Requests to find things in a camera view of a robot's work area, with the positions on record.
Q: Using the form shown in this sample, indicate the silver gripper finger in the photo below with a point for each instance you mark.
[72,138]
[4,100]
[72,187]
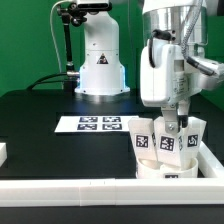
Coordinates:
[183,111]
[171,120]

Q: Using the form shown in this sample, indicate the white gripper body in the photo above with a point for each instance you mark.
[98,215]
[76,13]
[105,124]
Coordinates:
[166,78]

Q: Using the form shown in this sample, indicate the white round stool seat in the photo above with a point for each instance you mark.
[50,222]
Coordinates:
[147,169]

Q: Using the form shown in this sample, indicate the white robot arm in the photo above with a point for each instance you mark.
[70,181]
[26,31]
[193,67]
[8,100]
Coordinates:
[180,22]

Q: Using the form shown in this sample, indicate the white L-shaped fence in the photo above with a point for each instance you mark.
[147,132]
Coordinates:
[209,189]

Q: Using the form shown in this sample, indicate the white marker sheet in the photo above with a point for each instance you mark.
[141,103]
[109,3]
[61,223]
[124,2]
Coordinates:
[75,124]

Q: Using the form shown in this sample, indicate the white block at left edge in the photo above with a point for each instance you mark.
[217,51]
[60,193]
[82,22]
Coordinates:
[3,153]

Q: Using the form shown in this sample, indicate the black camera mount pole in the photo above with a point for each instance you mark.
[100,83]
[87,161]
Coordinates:
[70,15]

